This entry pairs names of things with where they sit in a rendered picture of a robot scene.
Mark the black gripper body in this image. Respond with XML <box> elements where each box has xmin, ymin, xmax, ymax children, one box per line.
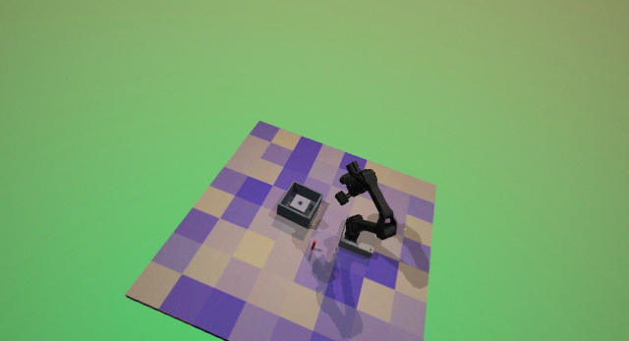
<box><xmin>335</xmin><ymin>182</ymin><xmax>362</xmax><ymax>205</ymax></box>

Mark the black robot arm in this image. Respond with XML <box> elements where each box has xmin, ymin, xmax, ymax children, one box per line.
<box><xmin>339</xmin><ymin>161</ymin><xmax>397</xmax><ymax>243</ymax></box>

